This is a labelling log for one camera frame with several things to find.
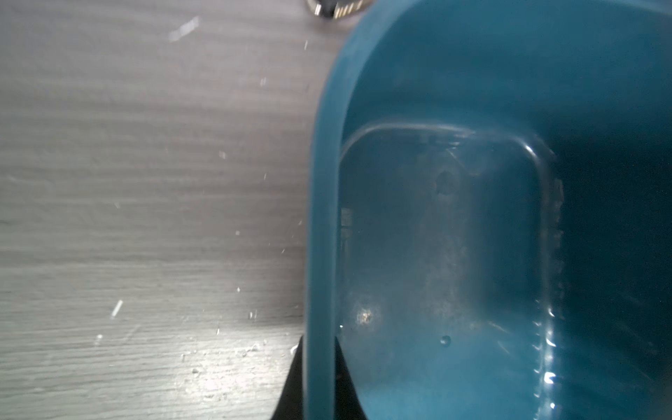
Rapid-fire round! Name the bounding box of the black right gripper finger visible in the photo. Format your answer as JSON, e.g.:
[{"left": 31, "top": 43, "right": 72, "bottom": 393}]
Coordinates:
[{"left": 271, "top": 337, "right": 367, "bottom": 419}]

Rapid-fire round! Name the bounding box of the teal plastic storage tray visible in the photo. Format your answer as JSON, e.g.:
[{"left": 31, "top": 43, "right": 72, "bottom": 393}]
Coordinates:
[{"left": 304, "top": 1, "right": 671, "bottom": 419}]

